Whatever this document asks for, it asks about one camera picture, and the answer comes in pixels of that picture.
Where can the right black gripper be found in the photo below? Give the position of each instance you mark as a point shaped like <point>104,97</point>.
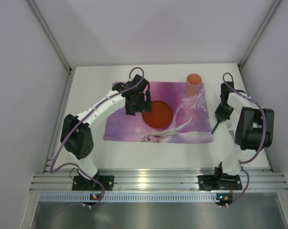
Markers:
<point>221,115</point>

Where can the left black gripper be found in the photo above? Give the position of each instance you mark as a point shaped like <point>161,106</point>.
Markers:
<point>139,106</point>

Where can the spoon with teal handle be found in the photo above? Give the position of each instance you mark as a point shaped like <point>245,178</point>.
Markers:
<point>215,127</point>

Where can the fork with teal handle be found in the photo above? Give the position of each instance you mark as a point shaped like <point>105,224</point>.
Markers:
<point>231,131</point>

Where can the red round plate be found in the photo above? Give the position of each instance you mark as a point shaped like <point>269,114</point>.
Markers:
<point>160,116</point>

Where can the purple pink Frozen placemat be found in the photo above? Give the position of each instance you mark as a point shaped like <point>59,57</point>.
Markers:
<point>189,125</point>

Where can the pink plastic cup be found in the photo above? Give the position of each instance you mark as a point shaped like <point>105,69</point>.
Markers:
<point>193,83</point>

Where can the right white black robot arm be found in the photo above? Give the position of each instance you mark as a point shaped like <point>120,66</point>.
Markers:
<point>254,129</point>

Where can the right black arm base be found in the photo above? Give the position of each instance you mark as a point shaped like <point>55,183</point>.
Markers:
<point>219,181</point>

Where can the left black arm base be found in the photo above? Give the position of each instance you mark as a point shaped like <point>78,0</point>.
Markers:
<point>80,183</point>

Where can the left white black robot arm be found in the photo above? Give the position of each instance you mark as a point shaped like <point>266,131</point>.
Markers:
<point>77,131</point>

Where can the aluminium rail frame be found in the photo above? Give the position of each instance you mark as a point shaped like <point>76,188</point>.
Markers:
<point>150,180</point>

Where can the perforated cable duct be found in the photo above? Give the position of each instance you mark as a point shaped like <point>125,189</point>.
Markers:
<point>134,197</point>

